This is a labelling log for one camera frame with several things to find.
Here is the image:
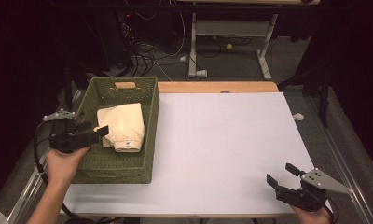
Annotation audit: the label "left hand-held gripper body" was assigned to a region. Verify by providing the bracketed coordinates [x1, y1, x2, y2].
[43, 108, 100, 154]

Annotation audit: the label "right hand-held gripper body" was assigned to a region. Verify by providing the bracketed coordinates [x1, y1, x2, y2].
[275, 168, 352, 213]

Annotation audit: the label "cream pants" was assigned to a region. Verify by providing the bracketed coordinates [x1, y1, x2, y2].
[94, 102, 145, 153]

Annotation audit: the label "green woven basket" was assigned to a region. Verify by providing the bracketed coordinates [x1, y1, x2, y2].
[70, 77, 160, 185]

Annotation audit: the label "person's right hand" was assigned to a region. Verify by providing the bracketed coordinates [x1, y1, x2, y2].
[290, 205, 333, 224]

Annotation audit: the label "person's left hand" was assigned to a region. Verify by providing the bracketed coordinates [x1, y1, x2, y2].
[45, 147, 90, 185]

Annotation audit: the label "black metal stand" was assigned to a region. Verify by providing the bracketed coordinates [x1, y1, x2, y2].
[62, 60, 90, 119]
[277, 60, 331, 128]

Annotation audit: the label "white table mat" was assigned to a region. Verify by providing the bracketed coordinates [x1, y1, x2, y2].
[61, 91, 317, 217]

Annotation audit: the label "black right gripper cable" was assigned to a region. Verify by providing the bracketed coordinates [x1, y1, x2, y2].
[323, 197, 340, 224]

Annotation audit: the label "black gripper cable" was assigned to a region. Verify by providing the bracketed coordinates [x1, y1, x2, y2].
[323, 197, 340, 224]
[34, 120, 80, 218]

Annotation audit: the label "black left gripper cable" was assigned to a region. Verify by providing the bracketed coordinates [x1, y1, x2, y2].
[34, 120, 80, 218]

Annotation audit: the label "aluminium rail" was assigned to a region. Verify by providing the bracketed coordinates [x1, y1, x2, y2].
[7, 89, 85, 224]
[303, 94, 373, 224]

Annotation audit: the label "tangle of floor cables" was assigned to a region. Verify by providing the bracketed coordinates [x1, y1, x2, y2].
[120, 11, 188, 80]

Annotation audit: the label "white metal desk frame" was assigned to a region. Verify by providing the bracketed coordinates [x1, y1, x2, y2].
[187, 12, 280, 81]

